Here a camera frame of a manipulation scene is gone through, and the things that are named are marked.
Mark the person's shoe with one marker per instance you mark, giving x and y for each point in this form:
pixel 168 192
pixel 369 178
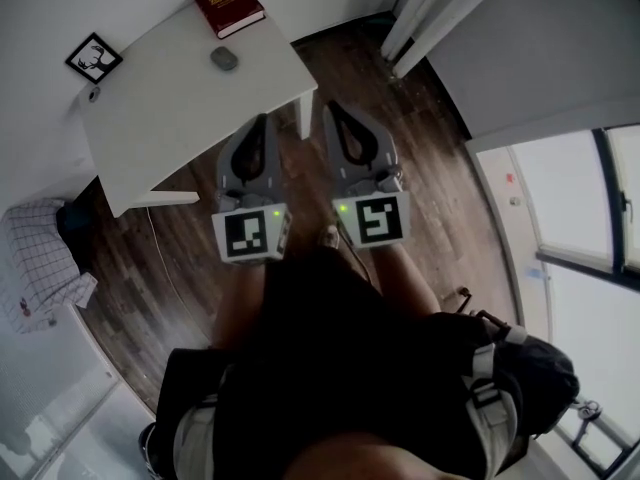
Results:
pixel 329 237

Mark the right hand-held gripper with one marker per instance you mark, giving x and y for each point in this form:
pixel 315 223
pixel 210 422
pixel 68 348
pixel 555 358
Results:
pixel 380 218

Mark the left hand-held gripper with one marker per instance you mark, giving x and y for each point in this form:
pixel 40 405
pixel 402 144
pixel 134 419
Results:
pixel 245 235

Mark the person's face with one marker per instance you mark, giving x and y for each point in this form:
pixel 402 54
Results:
pixel 370 460

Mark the glass wall with blinds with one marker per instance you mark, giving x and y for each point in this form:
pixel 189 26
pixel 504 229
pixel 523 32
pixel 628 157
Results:
pixel 60 418

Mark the person's left forearm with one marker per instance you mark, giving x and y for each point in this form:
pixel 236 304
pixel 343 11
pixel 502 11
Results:
pixel 240 303

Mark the checkered cloth covered table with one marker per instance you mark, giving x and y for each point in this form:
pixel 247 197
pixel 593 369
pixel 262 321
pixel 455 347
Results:
pixel 40 258

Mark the black deer picture frame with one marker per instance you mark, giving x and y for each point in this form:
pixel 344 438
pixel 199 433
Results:
pixel 94 58

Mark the person's black clothes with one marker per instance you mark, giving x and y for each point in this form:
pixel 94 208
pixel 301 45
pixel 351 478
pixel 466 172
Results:
pixel 325 348

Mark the grey computer mouse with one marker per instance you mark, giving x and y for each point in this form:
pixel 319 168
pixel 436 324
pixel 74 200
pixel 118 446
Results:
pixel 224 59

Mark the red hardcover book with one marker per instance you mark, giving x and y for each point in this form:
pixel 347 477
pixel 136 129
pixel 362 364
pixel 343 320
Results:
pixel 227 5

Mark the white table leg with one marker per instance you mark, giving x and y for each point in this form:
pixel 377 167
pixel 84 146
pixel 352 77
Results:
pixel 170 199
pixel 304 115

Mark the black framed window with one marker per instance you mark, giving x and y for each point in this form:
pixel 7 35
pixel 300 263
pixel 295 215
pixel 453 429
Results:
pixel 565 193

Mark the white vertical wall pipes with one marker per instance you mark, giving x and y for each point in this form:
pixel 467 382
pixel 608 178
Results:
pixel 440 13

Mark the person's right forearm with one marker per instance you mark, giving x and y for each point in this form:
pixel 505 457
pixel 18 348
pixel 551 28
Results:
pixel 405 283

